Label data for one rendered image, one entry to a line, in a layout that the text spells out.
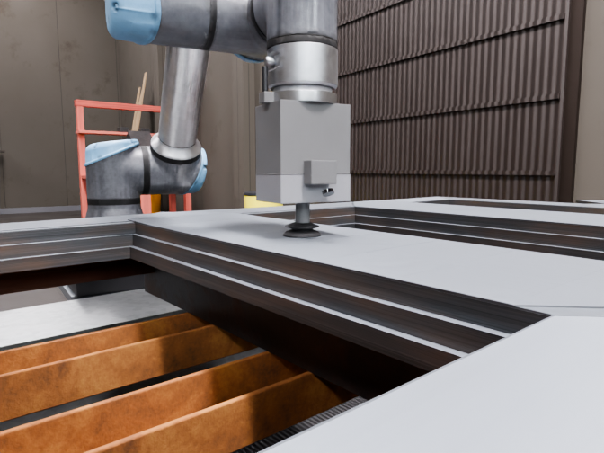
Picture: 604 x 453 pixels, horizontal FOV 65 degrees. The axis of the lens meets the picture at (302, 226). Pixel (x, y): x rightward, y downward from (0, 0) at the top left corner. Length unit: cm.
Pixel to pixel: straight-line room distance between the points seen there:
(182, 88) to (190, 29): 47
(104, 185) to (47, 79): 1099
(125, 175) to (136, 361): 59
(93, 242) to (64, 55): 1161
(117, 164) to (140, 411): 72
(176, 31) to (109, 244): 29
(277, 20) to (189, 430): 39
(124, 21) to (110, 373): 40
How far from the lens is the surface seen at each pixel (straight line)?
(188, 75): 103
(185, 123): 109
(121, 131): 776
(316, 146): 50
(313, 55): 50
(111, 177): 113
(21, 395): 61
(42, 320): 94
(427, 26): 398
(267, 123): 51
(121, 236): 69
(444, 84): 377
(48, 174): 1194
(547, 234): 75
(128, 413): 51
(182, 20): 57
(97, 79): 1228
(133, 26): 57
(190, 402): 54
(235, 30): 59
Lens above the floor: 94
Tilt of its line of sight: 7 degrees down
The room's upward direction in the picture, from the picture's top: straight up
